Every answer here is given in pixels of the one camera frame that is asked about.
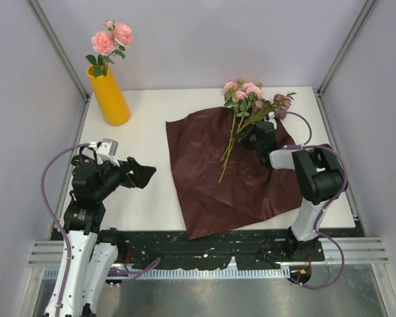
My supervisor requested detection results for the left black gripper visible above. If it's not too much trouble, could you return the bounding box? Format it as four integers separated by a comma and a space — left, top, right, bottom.
94, 154, 155, 200

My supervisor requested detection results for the pink artificial flower bunch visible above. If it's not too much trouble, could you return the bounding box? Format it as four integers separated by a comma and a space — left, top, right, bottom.
218, 79, 296, 182

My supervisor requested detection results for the red wrapping paper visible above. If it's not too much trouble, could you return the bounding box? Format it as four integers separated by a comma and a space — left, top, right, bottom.
166, 107, 302, 240

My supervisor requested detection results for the black gold-lettered ribbon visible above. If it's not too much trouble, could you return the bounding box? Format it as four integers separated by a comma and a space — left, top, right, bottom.
71, 147, 97, 167

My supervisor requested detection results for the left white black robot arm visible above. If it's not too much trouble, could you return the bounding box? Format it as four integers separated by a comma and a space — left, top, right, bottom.
44, 155, 156, 316

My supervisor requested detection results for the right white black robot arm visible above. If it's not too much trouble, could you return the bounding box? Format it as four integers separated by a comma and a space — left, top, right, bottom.
234, 122, 348, 260

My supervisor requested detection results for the yellow cylindrical vase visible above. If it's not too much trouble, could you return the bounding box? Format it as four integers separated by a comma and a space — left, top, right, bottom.
87, 65, 131, 125

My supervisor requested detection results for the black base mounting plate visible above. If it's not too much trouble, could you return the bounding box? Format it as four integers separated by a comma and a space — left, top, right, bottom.
97, 229, 325, 271

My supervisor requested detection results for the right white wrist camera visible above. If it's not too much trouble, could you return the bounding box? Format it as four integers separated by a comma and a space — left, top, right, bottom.
265, 112, 277, 130

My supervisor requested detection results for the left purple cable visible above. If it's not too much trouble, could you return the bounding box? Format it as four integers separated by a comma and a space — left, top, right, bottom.
41, 142, 162, 313

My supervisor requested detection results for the white slotted cable duct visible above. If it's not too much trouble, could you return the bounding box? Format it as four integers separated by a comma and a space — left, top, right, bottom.
43, 266, 291, 280

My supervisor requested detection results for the right aluminium frame post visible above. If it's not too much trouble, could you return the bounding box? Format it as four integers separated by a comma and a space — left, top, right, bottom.
315, 0, 380, 98

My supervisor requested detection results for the aluminium frame post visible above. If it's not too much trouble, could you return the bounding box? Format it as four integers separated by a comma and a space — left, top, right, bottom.
28, 0, 92, 103
315, 0, 380, 98

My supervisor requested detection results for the left aluminium frame post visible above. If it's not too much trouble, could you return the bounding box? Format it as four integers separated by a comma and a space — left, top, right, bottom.
28, 0, 92, 103

